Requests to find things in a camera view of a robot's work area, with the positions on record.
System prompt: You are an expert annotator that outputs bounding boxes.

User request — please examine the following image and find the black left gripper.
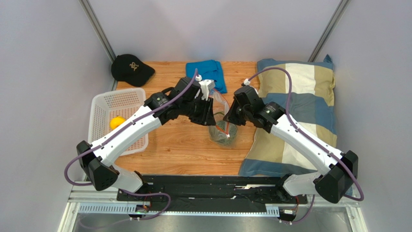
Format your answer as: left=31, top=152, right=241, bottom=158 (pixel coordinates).
left=180, top=95, right=217, bottom=126

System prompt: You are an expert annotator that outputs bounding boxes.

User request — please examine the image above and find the clear zip top bag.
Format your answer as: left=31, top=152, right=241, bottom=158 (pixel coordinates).
left=208, top=89, right=238, bottom=148

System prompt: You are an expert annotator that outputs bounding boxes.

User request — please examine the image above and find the yellow fake pear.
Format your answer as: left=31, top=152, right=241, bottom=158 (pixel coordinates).
left=109, top=116, right=126, bottom=130

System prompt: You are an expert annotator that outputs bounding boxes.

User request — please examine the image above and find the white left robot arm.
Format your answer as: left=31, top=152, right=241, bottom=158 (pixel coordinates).
left=76, top=75, right=216, bottom=193

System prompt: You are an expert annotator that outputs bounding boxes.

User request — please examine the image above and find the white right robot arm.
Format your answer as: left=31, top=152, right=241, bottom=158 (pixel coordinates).
left=223, top=85, right=365, bottom=203

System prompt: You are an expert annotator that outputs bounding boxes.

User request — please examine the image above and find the green netted fake melon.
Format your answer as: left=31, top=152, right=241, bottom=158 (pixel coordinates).
left=208, top=120, right=238, bottom=146

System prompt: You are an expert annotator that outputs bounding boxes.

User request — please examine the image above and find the folded blue shirt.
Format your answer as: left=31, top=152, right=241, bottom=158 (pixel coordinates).
left=185, top=60, right=228, bottom=94

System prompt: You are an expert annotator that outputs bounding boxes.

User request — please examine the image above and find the black baseball cap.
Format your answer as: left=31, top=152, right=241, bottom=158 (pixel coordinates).
left=111, top=54, right=155, bottom=87

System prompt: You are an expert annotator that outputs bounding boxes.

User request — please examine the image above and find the white plastic basket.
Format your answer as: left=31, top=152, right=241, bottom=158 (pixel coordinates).
left=88, top=87, right=146, bottom=143

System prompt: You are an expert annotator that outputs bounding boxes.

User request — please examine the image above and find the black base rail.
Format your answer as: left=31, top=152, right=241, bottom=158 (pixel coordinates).
left=69, top=174, right=309, bottom=218

